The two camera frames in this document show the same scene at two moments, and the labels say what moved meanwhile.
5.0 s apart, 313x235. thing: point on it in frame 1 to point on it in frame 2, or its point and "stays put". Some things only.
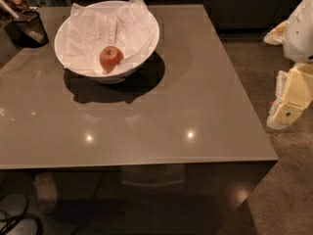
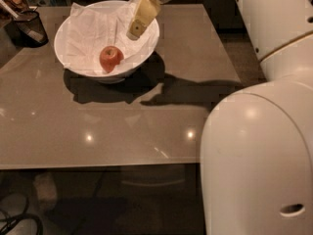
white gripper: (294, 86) to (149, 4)
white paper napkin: (131, 27) stays put
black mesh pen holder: (26, 29) stays put
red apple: (110, 58) stays put
